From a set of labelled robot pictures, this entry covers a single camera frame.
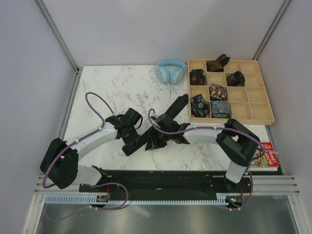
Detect dark blue striped tie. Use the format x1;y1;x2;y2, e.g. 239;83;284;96
121;95;189;156

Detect wooden compartment tray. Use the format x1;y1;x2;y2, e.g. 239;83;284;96
187;58;275;126

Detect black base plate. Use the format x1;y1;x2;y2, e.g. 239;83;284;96
79;170;251;200

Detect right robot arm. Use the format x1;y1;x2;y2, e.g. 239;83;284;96
147;109;265;192

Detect blue hexagon rolled tie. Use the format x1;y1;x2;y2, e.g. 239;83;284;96
190;94;210;117

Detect dark glossy rolled tie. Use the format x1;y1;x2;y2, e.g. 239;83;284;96
226;71;245;86

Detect light blue headphones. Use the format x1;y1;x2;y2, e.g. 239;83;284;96
156;59;187;84

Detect grey blue rolled tie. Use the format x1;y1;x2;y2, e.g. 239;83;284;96
211;100;232;118

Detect colourful patchwork rolled tie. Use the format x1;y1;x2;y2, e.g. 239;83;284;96
210;84;227;101

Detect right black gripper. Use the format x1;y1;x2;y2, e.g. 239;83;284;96
145;126;172;151

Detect aluminium rail frame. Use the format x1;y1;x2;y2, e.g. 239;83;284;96
23;70;301;234

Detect brown rolled tie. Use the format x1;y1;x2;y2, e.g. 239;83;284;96
206;54;230;72

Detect black orange-dotted rolled tie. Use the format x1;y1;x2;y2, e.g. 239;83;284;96
190;69;205;85

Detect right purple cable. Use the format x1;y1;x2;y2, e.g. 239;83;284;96
148;109;266;212

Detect red children's book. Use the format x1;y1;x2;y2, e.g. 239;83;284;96
249;142;279;172

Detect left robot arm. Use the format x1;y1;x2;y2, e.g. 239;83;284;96
40;108;143;192

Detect white slotted cable duct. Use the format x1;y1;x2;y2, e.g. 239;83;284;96
44;194;243;206

